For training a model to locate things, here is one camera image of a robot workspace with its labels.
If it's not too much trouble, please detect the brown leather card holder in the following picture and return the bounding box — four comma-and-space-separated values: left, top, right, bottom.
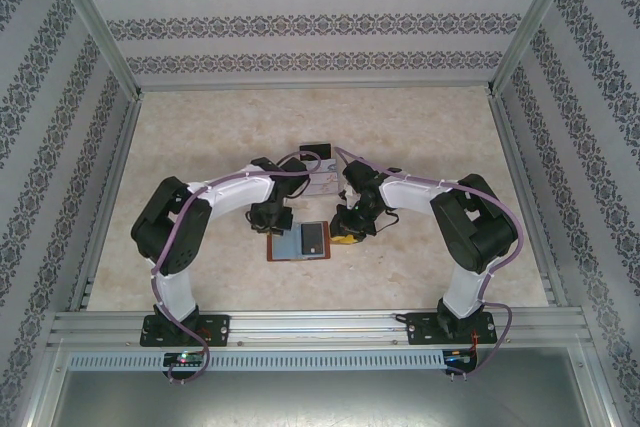
264, 220, 333, 262

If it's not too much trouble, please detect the black plastic card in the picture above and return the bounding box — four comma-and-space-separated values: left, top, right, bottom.
299, 142, 334, 162
300, 222, 327, 256

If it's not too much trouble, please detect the grey metal sheet panel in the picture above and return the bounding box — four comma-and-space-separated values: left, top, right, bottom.
49, 369, 601, 427

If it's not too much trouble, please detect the right gripper thin black cable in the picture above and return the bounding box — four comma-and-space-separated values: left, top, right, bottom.
374, 210, 401, 237

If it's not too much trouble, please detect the aluminium mounting rail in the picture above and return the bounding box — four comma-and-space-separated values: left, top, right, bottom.
47, 310, 596, 348

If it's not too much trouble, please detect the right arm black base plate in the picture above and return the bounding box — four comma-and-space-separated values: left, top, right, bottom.
403, 311, 496, 347

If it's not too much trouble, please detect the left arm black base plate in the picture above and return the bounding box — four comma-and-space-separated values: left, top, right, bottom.
142, 314, 232, 348

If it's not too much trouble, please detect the grey slotted cable duct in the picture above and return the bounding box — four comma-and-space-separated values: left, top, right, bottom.
67, 349, 446, 371

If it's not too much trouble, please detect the aluminium frame cross bar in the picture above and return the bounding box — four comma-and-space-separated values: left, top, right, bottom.
134, 80, 496, 94

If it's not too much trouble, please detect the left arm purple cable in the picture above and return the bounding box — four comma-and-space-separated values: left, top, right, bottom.
149, 149, 321, 383

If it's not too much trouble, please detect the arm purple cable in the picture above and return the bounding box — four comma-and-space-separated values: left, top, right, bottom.
334, 145, 525, 383
149, 149, 321, 383

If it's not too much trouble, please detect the aluminium frame side rail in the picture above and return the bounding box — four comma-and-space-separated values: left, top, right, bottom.
492, 94, 569, 307
69, 94, 144, 312

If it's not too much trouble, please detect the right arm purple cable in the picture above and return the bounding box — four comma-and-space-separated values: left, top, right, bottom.
334, 145, 525, 383

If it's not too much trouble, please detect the aluminium frame post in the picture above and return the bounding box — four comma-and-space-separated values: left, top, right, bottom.
487, 0, 584, 97
572, 341, 619, 427
27, 341, 71, 427
47, 0, 144, 98

